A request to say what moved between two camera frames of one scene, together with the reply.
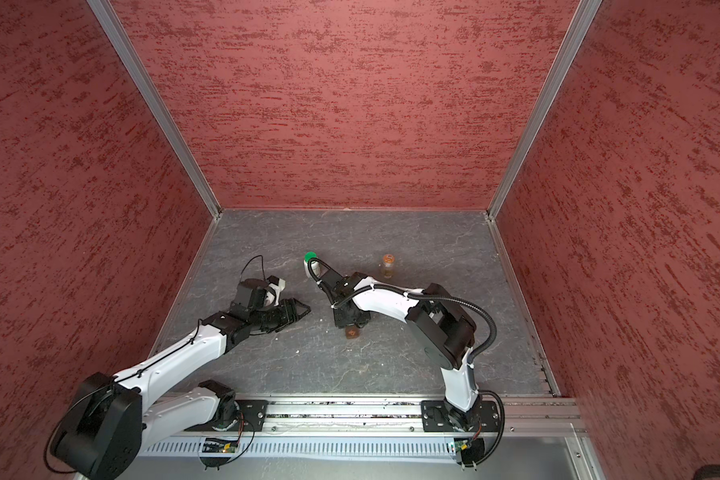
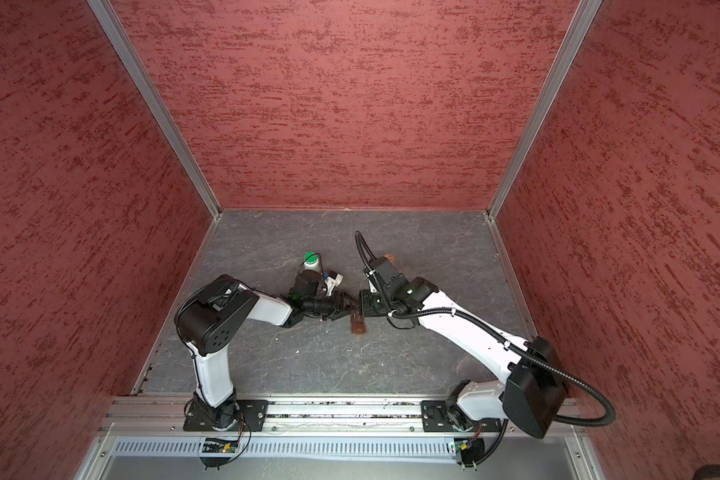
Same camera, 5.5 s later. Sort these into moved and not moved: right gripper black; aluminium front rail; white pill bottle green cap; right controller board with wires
Moved: right gripper black
Not moved: right controller board with wires; aluminium front rail; white pill bottle green cap
